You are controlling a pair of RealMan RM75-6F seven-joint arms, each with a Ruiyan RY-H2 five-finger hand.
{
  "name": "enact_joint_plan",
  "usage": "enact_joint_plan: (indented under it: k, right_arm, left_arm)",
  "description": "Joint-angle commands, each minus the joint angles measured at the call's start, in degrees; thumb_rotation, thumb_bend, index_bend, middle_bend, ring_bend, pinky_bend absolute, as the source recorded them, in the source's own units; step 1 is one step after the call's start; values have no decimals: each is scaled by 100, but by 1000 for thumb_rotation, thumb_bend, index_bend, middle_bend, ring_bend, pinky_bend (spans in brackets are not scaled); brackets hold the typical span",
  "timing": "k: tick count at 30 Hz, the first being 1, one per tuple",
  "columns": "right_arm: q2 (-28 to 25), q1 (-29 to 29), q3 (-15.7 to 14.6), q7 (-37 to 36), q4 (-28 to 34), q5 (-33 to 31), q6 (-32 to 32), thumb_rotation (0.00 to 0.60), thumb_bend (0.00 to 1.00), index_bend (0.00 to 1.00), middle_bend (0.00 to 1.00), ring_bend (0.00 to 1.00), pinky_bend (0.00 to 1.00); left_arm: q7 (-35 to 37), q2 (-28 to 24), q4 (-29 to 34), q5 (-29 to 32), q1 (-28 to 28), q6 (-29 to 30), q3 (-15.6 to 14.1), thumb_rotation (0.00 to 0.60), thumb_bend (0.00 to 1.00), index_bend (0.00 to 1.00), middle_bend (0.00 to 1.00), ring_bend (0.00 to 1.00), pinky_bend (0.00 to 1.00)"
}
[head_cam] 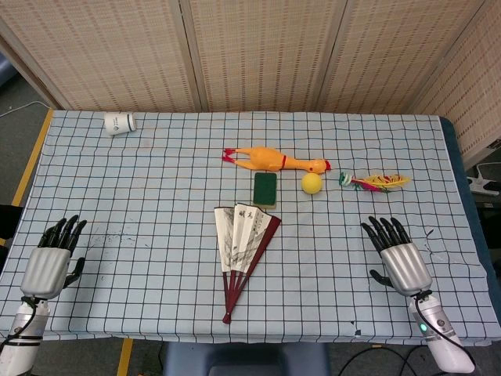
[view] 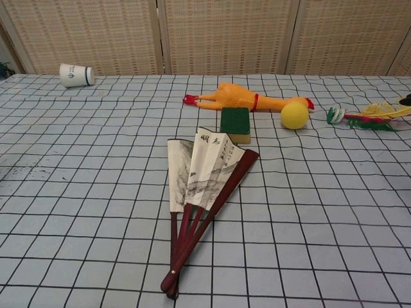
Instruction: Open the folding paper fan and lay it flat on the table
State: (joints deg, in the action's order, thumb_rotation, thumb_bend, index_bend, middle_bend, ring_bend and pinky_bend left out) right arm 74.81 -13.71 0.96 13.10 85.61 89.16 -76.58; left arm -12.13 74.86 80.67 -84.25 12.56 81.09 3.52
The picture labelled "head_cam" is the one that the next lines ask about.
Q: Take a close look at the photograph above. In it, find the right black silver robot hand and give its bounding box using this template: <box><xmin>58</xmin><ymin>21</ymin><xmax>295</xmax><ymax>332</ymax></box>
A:
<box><xmin>360</xmin><ymin>215</ymin><xmax>434</xmax><ymax>297</ymax></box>

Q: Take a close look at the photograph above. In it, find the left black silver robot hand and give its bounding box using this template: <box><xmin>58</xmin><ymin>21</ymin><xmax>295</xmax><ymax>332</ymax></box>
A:
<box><xmin>20</xmin><ymin>214</ymin><xmax>88</xmax><ymax>299</ymax></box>

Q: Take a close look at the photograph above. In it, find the folding paper fan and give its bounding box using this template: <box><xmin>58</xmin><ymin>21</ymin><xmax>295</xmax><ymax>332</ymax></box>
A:
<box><xmin>214</xmin><ymin>202</ymin><xmax>283</xmax><ymax>326</ymax></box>

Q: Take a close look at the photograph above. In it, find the black box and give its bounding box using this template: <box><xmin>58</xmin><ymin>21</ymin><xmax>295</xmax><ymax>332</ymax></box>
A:
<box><xmin>0</xmin><ymin>203</ymin><xmax>25</xmax><ymax>240</ymax></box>

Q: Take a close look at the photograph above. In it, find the colourful feather toy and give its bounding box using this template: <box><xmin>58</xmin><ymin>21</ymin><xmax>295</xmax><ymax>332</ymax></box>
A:
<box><xmin>338</xmin><ymin>171</ymin><xmax>413</xmax><ymax>194</ymax></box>

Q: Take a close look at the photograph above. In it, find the dark blue table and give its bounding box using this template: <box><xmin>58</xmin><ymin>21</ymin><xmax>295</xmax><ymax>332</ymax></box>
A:
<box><xmin>438</xmin><ymin>116</ymin><xmax>501</xmax><ymax>284</ymax></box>

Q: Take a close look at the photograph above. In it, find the yellow ball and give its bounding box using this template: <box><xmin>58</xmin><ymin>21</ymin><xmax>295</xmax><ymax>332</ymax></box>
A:
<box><xmin>301</xmin><ymin>173</ymin><xmax>324</xmax><ymax>195</ymax></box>

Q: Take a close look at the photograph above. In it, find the blue checkered tablecloth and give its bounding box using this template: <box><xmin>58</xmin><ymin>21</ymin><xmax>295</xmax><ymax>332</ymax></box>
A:
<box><xmin>0</xmin><ymin>109</ymin><xmax>501</xmax><ymax>348</ymax></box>

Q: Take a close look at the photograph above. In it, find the green yellow sponge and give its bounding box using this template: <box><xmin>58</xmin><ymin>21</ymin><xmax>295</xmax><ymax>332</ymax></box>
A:
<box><xmin>252</xmin><ymin>172</ymin><xmax>279</xmax><ymax>209</ymax></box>

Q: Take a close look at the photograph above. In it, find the white paper cup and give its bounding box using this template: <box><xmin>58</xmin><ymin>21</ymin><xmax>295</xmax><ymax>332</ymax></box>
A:
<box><xmin>103</xmin><ymin>112</ymin><xmax>137</xmax><ymax>136</ymax></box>

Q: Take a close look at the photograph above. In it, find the yellow rubber chicken toy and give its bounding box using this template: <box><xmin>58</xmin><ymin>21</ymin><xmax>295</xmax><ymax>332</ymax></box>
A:
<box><xmin>222</xmin><ymin>146</ymin><xmax>333</xmax><ymax>174</ymax></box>

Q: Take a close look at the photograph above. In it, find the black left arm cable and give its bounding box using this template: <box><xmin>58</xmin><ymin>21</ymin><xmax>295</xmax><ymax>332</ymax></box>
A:
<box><xmin>0</xmin><ymin>296</ymin><xmax>45</xmax><ymax>353</ymax></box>

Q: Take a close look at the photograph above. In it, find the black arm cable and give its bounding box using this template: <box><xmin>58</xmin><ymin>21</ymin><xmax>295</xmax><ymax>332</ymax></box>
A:
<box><xmin>413</xmin><ymin>289</ymin><xmax>477</xmax><ymax>373</ymax></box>
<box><xmin>0</xmin><ymin>296</ymin><xmax>45</xmax><ymax>353</ymax></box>

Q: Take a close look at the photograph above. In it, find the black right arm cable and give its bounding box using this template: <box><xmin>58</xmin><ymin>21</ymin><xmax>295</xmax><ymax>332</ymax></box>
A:
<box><xmin>413</xmin><ymin>289</ymin><xmax>477</xmax><ymax>373</ymax></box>

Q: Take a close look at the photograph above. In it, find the black floor cable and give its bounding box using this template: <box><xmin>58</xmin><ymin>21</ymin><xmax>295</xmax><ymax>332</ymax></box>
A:
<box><xmin>339</xmin><ymin>344</ymin><xmax>434</xmax><ymax>376</ymax></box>

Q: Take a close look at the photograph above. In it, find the white floor cable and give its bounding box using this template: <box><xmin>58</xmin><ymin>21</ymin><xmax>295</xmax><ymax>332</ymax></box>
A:
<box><xmin>0</xmin><ymin>100</ymin><xmax>52</xmax><ymax>118</ymax></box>

